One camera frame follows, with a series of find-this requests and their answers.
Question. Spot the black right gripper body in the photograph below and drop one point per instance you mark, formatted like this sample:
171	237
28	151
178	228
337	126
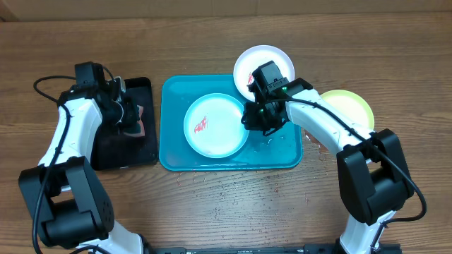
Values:
264	119

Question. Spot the white plate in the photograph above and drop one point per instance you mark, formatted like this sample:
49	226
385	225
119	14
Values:
254	57

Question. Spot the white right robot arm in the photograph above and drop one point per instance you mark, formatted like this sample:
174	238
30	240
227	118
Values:
373	176

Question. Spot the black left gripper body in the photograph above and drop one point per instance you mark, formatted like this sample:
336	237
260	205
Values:
129	106

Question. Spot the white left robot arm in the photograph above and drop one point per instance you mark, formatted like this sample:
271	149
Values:
68	204

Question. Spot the light blue plate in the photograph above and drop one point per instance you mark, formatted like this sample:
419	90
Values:
213	125

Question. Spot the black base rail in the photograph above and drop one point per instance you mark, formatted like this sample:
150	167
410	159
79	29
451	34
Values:
328	248

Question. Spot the green orange sponge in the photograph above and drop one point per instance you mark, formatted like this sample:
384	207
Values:
138	130

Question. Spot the black water tray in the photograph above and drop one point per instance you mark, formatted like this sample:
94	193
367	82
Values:
114	149

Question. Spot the teal serving tray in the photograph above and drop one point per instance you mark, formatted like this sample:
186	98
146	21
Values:
280	150

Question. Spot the yellow plate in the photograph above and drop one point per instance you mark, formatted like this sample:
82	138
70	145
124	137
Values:
351	105

